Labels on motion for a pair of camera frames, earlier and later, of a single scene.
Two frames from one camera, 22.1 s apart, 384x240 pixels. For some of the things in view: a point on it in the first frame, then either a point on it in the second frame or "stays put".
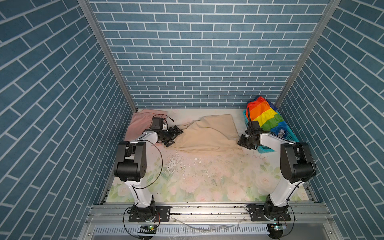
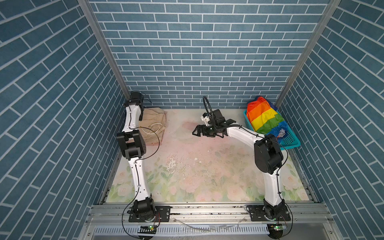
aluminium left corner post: x=100 y=35 stays put
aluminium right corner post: x=329 y=11 stays put
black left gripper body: x=167 y=135 to x=140 y=115
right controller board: x=276 y=230 stays put
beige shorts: x=214 y=133 to x=153 y=124
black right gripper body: x=246 y=142 to x=209 y=131
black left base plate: x=162 y=214 stays put
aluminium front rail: x=111 y=221 stays put
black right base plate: x=257 y=214 stays put
